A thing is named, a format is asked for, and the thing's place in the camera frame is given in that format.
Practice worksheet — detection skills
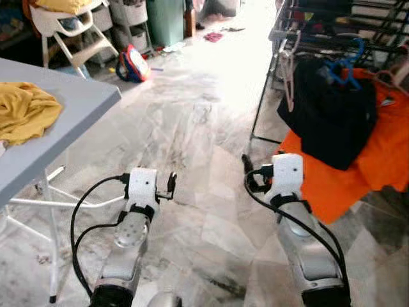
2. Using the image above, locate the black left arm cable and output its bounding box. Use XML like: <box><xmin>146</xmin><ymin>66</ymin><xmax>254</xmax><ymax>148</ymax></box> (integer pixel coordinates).
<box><xmin>69</xmin><ymin>174</ymin><xmax>132</xmax><ymax>298</ymax></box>

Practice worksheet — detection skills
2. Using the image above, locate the blue plastic hanger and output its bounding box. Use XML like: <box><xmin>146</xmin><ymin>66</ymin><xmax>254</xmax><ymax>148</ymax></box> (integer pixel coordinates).
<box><xmin>325</xmin><ymin>37</ymin><xmax>366</xmax><ymax>90</ymax></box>

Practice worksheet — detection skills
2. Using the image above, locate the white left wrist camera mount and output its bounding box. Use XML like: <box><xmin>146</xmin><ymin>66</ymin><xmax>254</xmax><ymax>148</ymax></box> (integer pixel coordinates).
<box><xmin>127</xmin><ymin>168</ymin><xmax>159</xmax><ymax>207</ymax></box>

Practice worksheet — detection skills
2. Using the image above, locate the black shirt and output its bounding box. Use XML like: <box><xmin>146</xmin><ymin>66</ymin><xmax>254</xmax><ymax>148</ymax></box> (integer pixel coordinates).
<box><xmin>277</xmin><ymin>56</ymin><xmax>379</xmax><ymax>171</ymax></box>

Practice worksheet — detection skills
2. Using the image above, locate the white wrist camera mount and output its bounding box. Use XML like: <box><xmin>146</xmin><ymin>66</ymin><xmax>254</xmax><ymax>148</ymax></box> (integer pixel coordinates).
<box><xmin>127</xmin><ymin>168</ymin><xmax>159</xmax><ymax>207</ymax></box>
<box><xmin>272</xmin><ymin>152</ymin><xmax>305</xmax><ymax>198</ymax></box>

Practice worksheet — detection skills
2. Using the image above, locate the green bin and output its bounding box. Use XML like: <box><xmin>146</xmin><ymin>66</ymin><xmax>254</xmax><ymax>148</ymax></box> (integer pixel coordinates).
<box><xmin>146</xmin><ymin>0</ymin><xmax>187</xmax><ymax>47</ymax></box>

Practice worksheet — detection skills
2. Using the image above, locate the white plastic high chair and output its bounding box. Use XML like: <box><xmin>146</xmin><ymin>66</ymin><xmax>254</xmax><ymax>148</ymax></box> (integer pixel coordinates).
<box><xmin>29</xmin><ymin>0</ymin><xmax>119</xmax><ymax>79</ymax></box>

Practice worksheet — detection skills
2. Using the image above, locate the dark pink plastic hanger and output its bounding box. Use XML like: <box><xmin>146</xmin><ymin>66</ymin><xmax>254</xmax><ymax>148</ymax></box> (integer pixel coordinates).
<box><xmin>374</xmin><ymin>46</ymin><xmax>409</xmax><ymax>97</ymax></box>

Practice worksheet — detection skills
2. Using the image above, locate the orange shirt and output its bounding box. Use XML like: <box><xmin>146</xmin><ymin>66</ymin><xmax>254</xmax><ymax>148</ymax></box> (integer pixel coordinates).
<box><xmin>274</xmin><ymin>67</ymin><xmax>409</xmax><ymax>224</ymax></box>

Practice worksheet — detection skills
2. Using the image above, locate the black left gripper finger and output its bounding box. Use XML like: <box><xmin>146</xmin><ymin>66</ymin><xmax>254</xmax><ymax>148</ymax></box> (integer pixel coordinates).
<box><xmin>157</xmin><ymin>171</ymin><xmax>178</xmax><ymax>201</ymax></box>

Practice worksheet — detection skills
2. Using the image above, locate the shelf with white baskets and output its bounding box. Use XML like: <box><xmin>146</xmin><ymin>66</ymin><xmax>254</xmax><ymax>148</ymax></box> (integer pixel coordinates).
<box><xmin>105</xmin><ymin>0</ymin><xmax>151</xmax><ymax>52</ymax></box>

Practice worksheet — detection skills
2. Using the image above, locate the silver robot left leg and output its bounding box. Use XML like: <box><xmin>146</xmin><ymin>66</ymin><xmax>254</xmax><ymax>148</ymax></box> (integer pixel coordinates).
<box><xmin>146</xmin><ymin>291</ymin><xmax>183</xmax><ymax>307</ymax></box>

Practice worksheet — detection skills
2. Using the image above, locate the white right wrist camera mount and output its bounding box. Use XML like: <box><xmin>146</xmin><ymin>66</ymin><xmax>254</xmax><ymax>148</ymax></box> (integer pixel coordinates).
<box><xmin>272</xmin><ymin>152</ymin><xmax>305</xmax><ymax>198</ymax></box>

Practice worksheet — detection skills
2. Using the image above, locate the grey folding table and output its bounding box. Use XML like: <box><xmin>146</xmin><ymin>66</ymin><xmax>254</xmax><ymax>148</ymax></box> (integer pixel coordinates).
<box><xmin>0</xmin><ymin>58</ymin><xmax>122</xmax><ymax>304</ymax></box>

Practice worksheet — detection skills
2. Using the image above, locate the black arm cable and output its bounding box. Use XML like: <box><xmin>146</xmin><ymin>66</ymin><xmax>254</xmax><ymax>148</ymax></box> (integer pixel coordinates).
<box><xmin>69</xmin><ymin>174</ymin><xmax>132</xmax><ymax>298</ymax></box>
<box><xmin>243</xmin><ymin>168</ymin><xmax>349</xmax><ymax>288</ymax></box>

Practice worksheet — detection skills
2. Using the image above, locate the black metal drying rack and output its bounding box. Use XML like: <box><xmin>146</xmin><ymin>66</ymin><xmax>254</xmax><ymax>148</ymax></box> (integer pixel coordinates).
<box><xmin>249</xmin><ymin>0</ymin><xmax>409</xmax><ymax>145</ymax></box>

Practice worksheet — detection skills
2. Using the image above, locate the yellow cloth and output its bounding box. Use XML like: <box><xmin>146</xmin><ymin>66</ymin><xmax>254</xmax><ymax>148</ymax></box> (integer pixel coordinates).
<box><xmin>0</xmin><ymin>81</ymin><xmax>65</xmax><ymax>146</ymax></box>

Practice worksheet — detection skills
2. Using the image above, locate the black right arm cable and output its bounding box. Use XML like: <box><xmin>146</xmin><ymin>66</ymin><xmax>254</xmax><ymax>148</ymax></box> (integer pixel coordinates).
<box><xmin>243</xmin><ymin>168</ymin><xmax>349</xmax><ymax>288</ymax></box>

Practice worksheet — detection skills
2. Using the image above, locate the red blue school bag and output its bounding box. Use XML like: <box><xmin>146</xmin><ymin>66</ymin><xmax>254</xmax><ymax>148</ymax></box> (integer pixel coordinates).
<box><xmin>115</xmin><ymin>43</ymin><xmax>152</xmax><ymax>83</ymax></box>

